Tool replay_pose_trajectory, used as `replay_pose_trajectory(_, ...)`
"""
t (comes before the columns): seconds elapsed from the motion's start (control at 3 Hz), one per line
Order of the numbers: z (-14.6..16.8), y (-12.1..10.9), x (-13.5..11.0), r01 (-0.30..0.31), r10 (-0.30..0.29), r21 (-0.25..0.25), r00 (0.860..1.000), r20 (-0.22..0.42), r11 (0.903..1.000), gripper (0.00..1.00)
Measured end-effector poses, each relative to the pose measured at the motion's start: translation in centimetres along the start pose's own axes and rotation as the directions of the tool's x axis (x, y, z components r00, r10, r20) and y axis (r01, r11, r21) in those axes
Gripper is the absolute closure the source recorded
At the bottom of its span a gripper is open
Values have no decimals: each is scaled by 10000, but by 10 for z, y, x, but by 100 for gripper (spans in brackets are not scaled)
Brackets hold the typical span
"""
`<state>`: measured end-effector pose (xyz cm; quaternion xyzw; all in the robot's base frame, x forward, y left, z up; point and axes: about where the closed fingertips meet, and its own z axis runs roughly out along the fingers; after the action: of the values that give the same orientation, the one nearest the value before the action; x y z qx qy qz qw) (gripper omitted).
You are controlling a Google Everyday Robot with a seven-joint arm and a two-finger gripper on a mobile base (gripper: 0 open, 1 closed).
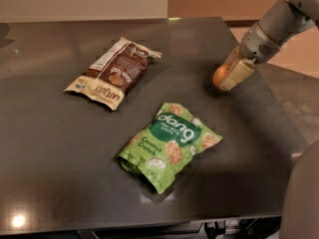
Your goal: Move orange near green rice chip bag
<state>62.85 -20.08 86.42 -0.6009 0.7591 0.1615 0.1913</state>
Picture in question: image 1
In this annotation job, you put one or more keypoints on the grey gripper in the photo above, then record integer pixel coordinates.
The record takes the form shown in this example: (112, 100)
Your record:
(256, 46)

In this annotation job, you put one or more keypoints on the orange fruit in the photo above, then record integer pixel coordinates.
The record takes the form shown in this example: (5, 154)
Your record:
(219, 74)

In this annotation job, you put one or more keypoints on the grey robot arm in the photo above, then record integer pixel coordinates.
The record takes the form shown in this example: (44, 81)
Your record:
(285, 19)

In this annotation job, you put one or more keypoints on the brown chip bag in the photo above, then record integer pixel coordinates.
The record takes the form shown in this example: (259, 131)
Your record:
(112, 76)

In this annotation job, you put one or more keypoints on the green rice chip bag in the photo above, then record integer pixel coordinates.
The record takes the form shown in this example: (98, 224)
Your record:
(162, 149)

